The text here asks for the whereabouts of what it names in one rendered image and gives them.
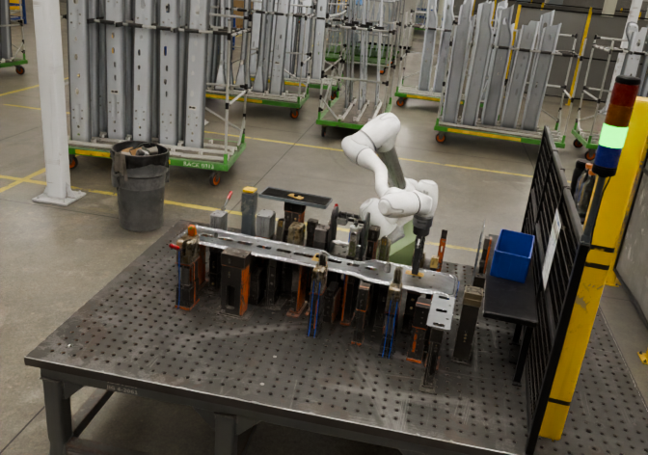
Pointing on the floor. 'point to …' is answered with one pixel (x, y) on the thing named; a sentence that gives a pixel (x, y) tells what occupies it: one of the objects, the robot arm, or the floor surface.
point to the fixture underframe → (67, 386)
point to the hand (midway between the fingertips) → (416, 266)
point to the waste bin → (140, 183)
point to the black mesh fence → (544, 182)
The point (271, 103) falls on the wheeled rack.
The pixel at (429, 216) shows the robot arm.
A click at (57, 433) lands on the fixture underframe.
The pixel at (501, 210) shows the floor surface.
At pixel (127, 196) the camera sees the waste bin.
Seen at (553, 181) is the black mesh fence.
